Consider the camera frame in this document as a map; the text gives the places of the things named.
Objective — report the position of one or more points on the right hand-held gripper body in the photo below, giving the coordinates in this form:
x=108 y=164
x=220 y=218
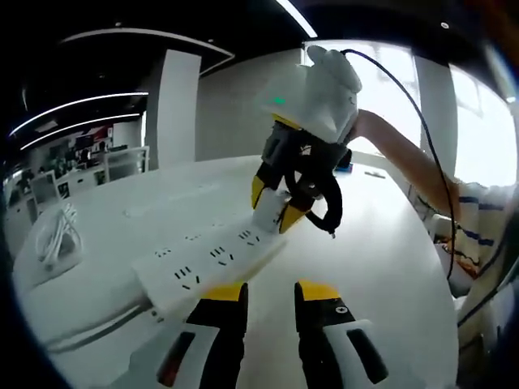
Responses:
x=320 y=97

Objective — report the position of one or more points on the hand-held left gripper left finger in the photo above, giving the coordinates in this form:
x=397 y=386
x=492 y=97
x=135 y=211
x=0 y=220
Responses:
x=219 y=316

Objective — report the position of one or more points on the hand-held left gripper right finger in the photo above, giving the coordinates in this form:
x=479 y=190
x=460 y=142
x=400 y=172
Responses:
x=316 y=320

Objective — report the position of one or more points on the white charger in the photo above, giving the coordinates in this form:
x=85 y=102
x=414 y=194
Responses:
x=265 y=210

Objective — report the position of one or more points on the white desk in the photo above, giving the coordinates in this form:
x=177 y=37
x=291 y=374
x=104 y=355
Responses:
x=365 y=251

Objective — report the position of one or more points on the wide white pillar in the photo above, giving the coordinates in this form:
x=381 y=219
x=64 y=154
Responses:
x=174 y=109

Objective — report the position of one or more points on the white office chair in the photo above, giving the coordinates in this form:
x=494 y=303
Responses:
x=127 y=162
x=45 y=188

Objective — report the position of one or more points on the person's striped white shirt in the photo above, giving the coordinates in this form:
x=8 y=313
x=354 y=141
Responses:
x=482 y=210

